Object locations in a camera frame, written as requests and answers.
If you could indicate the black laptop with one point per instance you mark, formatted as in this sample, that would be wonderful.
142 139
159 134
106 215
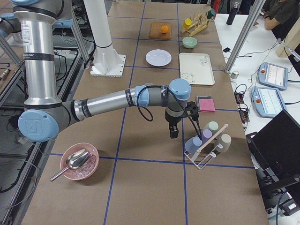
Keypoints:
277 145

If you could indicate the seated person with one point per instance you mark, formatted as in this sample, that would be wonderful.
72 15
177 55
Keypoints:
280 16

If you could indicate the yellow cup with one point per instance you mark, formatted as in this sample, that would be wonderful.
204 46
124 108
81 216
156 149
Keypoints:
187 23

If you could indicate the dark green cup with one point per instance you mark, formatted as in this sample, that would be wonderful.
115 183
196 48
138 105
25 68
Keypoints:
211 14

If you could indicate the pink folded cloth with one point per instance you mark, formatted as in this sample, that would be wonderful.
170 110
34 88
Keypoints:
205 104

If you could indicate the lower teach pendant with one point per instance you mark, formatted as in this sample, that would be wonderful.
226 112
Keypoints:
267 101

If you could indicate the blue cup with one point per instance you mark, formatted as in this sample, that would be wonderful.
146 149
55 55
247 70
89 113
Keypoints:
193 144

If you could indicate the light green cup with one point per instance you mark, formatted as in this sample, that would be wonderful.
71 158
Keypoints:
212 126

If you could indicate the cream rectangular tray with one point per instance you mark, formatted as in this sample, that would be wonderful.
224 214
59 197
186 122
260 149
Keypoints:
196 68

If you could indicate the pink bowl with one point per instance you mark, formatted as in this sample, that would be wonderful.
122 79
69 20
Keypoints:
83 166

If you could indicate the wooden dish rack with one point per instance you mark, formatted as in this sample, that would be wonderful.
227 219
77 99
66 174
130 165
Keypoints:
199 23

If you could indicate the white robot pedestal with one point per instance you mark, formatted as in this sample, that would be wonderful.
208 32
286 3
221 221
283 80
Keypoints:
107 62

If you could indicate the white round plate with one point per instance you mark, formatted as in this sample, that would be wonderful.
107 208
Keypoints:
158 57

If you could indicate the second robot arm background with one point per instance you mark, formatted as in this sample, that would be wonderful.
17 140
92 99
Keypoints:
9 23

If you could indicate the aluminium frame post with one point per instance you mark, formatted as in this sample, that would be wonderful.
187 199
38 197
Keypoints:
251 18

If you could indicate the orange fruit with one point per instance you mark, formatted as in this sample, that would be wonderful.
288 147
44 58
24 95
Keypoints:
164 29

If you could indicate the mint green bowl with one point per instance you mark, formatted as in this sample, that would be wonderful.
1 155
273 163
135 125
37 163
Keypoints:
189 42

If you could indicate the purple cup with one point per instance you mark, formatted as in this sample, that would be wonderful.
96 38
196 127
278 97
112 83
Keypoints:
206 135

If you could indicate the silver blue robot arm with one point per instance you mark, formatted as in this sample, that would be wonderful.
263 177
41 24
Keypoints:
45 115

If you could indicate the teach pendant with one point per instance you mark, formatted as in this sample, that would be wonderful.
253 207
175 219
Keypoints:
267 101
273 76

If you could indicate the white wire cup rack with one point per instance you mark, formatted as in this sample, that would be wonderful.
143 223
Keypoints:
207 151

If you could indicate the black power strip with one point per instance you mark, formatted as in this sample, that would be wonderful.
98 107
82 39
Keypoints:
242 107

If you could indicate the black bottle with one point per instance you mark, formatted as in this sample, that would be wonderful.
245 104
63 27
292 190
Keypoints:
233 13

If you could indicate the beige cup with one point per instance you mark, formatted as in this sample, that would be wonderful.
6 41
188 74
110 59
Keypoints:
223 143

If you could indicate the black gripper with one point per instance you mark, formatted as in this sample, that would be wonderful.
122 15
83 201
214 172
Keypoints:
172 120

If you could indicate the upper teach pendant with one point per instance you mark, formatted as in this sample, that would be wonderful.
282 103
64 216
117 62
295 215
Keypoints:
273 76

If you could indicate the wooden cutting board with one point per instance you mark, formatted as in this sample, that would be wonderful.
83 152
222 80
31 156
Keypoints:
155 31

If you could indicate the small metal cylinder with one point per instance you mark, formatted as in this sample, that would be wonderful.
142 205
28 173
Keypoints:
234 74

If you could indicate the metal scoop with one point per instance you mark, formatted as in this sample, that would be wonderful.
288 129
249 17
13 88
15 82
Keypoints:
74 161

